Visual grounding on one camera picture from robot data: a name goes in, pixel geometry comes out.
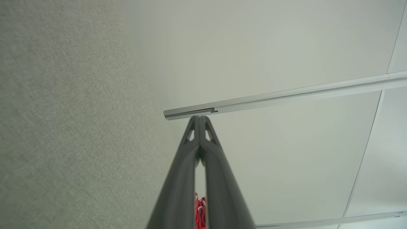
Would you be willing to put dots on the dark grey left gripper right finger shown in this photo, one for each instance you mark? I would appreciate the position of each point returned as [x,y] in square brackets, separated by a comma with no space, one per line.
[222,184]

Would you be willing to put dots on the grey partition post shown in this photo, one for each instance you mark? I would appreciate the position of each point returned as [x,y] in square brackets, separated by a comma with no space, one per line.
[286,95]

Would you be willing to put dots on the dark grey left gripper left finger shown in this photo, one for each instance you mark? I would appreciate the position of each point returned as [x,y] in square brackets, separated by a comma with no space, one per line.
[179,184]

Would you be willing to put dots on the red shorts with white trim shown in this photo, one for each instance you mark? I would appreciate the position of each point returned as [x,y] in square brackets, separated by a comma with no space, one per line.
[200,211]

